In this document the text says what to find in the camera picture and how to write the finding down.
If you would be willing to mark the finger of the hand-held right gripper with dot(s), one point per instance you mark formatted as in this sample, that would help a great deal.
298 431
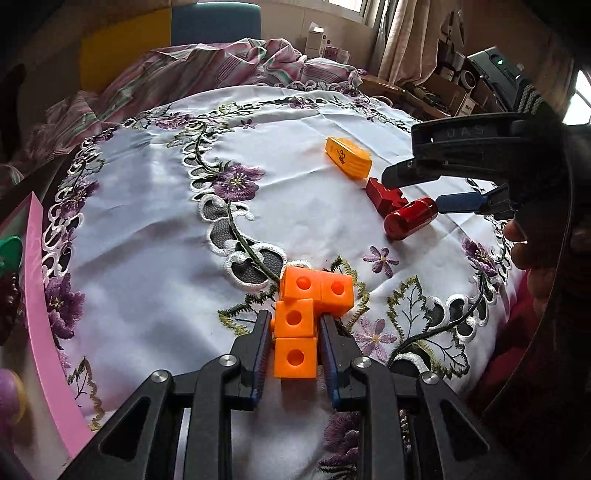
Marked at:
411 173
461 202

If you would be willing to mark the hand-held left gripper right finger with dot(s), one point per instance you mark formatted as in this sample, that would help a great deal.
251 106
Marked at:
328 355

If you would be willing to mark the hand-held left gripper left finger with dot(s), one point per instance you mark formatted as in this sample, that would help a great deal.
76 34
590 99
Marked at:
262 355

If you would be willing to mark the red block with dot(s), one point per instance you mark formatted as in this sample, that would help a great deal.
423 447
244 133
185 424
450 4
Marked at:
381 196

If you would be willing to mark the red cylinder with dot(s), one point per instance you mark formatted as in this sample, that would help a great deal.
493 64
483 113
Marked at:
411 219

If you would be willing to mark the orange linked cube blocks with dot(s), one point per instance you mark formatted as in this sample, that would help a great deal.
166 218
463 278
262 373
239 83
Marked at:
295 318

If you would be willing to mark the pink-edged white box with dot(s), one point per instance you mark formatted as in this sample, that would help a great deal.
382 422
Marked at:
51 323

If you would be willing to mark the person's right hand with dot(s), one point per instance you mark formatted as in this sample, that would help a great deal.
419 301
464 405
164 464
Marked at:
531 249

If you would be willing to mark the cardboard box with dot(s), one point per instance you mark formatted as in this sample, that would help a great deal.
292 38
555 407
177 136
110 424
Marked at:
450 94

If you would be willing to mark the orange rectangular toy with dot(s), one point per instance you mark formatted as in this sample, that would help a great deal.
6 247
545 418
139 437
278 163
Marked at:
348 157

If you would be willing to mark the black device with green light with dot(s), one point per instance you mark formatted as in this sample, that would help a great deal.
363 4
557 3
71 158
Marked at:
498 64

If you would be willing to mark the patterned curtain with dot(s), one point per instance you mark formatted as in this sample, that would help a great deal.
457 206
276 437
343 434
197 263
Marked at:
406 37

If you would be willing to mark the small pink-printed carton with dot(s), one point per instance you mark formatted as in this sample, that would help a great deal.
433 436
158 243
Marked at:
337 53

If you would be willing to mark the white carton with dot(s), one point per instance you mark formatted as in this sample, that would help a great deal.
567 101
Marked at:
316 39

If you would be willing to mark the embroidered floral tablecloth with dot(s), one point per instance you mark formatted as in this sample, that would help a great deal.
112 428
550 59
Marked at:
152 221

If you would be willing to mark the striped pink blanket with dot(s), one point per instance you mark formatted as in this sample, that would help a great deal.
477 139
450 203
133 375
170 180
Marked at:
194 64

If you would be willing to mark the purple round toy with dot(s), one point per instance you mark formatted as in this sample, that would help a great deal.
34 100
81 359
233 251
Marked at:
9 392

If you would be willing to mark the purple toy grapes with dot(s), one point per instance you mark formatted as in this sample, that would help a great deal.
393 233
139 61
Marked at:
9 295

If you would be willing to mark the grey yellow blue headboard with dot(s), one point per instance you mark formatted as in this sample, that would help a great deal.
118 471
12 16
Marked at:
138 41

